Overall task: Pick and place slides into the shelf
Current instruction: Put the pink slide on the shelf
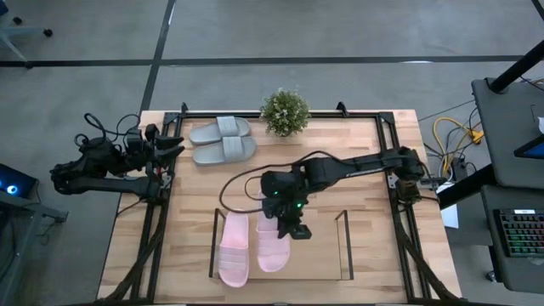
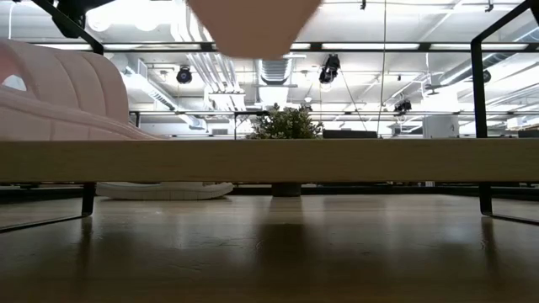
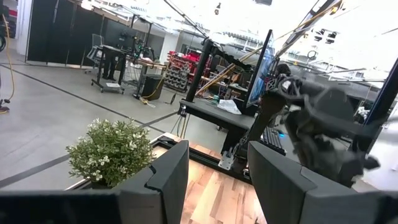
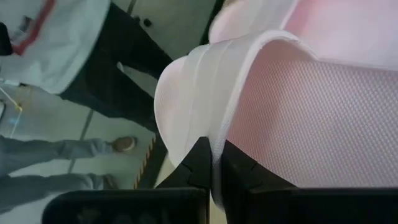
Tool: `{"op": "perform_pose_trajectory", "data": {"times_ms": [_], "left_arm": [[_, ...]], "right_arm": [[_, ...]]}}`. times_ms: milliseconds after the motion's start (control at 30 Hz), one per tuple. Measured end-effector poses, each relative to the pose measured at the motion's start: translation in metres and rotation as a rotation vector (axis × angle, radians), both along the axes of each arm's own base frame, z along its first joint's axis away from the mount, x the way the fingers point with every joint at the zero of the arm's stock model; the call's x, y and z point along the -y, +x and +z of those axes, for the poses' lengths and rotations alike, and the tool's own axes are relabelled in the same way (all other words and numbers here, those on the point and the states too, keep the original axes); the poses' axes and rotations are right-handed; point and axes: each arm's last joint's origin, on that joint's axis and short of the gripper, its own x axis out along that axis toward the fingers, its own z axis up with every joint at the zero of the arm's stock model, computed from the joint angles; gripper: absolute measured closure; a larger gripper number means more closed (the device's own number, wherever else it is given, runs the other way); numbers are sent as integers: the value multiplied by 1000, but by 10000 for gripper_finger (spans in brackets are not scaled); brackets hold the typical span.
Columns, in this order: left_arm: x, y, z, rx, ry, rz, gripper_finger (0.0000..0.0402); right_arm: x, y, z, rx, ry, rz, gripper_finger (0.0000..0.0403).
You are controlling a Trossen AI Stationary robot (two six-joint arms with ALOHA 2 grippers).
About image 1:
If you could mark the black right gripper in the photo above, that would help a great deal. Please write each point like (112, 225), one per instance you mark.
(282, 191)

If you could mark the grey metal stand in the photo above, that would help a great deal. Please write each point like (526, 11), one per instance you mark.
(25, 212)

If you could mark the white paper sheet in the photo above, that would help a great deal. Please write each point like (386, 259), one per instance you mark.
(450, 217)

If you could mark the black backlit keyboard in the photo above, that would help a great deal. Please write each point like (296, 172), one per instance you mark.
(523, 234)

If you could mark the black metal table frame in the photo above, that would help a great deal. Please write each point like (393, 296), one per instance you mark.
(361, 115)

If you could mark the grey office chair base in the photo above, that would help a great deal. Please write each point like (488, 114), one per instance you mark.
(25, 30)

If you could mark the monitor with blue screen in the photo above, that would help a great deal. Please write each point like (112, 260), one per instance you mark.
(533, 149)

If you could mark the black computer with blue light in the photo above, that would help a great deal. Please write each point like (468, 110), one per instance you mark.
(13, 180)

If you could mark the grey desk top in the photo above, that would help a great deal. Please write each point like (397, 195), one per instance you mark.
(506, 136)

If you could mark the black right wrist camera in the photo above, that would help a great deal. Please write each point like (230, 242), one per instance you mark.
(301, 232)

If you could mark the pink rubber slide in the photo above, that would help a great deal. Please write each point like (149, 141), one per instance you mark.
(272, 251)
(233, 246)

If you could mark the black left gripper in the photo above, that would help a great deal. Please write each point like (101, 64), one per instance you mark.
(138, 149)

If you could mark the small green potted plant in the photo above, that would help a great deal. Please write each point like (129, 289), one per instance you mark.
(285, 112)

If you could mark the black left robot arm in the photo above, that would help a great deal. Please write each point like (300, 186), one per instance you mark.
(106, 183)

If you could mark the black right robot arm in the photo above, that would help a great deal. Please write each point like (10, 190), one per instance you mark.
(361, 163)

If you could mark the black pole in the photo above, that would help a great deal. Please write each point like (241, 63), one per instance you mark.
(518, 68)

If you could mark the grey keyboard desk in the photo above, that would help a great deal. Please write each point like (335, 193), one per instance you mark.
(491, 200)

